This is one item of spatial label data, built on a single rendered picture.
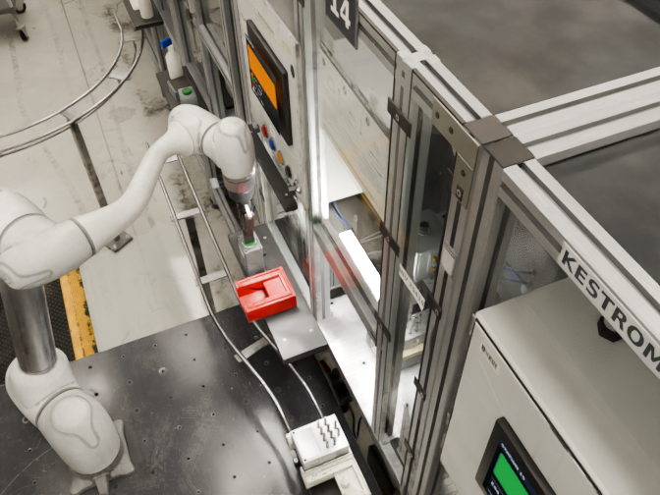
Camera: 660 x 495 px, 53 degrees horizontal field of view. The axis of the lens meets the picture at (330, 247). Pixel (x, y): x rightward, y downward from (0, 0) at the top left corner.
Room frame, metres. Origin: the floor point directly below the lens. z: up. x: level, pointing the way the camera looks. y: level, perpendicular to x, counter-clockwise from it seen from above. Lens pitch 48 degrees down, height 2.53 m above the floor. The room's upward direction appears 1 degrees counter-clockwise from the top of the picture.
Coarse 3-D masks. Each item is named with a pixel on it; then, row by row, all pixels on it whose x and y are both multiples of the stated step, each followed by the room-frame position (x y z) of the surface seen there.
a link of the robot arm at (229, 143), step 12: (228, 120) 1.38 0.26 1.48; (240, 120) 1.39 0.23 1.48; (216, 132) 1.36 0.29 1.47; (228, 132) 1.34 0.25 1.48; (240, 132) 1.35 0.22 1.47; (204, 144) 1.38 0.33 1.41; (216, 144) 1.34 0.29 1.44; (228, 144) 1.33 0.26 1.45; (240, 144) 1.33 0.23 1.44; (252, 144) 1.36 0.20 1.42; (216, 156) 1.34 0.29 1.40; (228, 156) 1.32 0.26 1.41; (240, 156) 1.32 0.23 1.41; (252, 156) 1.35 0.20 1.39; (228, 168) 1.32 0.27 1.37; (240, 168) 1.32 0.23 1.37; (252, 168) 1.36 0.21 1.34
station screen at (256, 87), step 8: (248, 40) 1.40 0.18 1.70; (256, 56) 1.35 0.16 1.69; (248, 64) 1.42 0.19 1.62; (264, 64) 1.29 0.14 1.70; (256, 80) 1.37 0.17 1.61; (272, 80) 1.25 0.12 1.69; (256, 88) 1.38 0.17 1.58; (256, 96) 1.39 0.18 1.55; (264, 96) 1.32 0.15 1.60; (264, 104) 1.33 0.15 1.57; (272, 104) 1.26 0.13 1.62; (272, 112) 1.27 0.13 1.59; (272, 120) 1.28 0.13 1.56
